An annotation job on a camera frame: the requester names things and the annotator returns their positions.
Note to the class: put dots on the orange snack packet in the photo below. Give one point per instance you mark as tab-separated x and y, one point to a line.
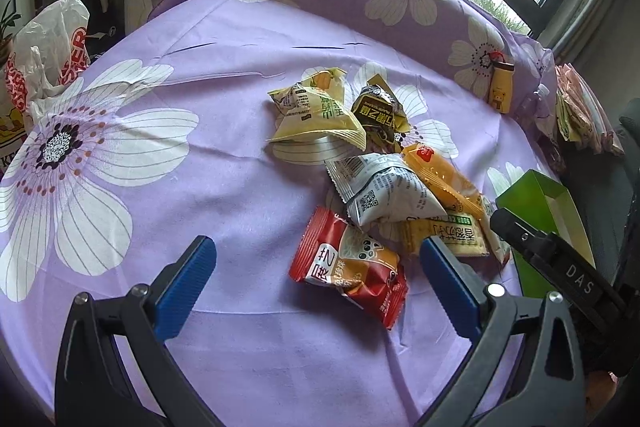
440	177

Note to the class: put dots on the yellow cracker packet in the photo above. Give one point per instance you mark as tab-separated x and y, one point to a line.
462	234

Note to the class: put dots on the white grey snack packet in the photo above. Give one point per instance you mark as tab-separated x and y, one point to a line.
385	194

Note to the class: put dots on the yellow printed carton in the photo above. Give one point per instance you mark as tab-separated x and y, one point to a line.
10	142

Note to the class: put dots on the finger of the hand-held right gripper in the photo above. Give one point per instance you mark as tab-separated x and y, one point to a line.
545	257

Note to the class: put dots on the dark grey sofa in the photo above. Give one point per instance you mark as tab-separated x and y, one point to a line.
600	192

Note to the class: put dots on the green cardboard box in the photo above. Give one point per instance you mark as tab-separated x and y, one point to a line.
537	202

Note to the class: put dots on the person's right hand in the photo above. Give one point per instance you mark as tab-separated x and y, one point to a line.
600	394

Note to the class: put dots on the yellow green snack packet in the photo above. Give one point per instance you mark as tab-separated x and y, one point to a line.
315	112

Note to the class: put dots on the white red plastic bag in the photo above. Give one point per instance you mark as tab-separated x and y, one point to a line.
55	42

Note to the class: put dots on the yellow bear bottle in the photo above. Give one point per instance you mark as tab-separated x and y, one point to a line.
501	87

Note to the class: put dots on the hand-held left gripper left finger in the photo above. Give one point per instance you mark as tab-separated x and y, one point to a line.
187	282

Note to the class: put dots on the clear plastic water bottle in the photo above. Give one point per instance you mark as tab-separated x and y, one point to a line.
536	107

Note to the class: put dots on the red snack packet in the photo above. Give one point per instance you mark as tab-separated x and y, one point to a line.
345	267

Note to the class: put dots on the stack of folded cloths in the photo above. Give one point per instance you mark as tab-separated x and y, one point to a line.
585	112

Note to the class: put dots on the green potted plant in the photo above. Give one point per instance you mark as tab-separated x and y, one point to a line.
7	32

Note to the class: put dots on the dark brown snack packet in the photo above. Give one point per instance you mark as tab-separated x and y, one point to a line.
377	112

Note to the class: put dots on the purple floral bedsheet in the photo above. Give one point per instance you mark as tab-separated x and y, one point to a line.
200	157

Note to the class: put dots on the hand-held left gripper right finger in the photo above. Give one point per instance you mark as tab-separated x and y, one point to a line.
450	282

